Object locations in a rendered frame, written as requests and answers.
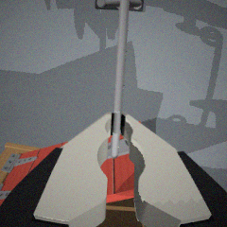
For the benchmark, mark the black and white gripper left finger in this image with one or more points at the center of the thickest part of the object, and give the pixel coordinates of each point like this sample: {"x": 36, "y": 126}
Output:
{"x": 67, "y": 188}

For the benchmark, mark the brown wooden cabinet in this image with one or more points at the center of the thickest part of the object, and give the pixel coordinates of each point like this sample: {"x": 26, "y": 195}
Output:
{"x": 17, "y": 160}

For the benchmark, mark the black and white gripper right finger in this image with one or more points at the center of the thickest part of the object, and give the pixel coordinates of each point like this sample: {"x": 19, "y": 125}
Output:
{"x": 173, "y": 190}

